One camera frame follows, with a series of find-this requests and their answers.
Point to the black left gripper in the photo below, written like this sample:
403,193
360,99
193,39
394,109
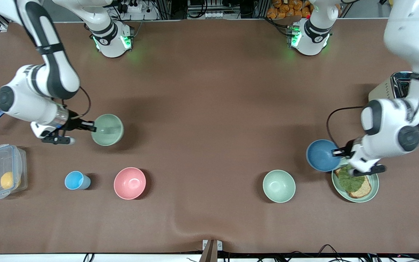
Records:
347,149

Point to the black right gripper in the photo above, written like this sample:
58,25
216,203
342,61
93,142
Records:
75,123

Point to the blue bowl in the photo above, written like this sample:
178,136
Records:
320,156

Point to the light green bowl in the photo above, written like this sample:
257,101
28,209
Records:
109,133
279,186

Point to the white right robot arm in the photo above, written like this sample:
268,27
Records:
55,72

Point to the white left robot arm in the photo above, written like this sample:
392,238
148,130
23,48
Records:
398,123

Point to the pink bowl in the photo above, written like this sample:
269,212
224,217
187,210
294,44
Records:
130,183

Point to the green lettuce leaf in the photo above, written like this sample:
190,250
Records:
349,182

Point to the bread slice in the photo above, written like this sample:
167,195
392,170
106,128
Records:
364,189

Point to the light green plate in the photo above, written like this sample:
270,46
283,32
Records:
373,185

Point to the light blue cup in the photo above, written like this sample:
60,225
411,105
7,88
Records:
75,180

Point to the cream and chrome toaster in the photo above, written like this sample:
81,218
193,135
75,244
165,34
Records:
386,91

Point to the yellow lemon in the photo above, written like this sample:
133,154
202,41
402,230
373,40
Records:
8,180

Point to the bag of orange snacks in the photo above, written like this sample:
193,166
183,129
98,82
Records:
289,8

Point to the long white power strip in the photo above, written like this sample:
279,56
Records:
214,15

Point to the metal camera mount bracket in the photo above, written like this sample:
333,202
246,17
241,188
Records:
212,249

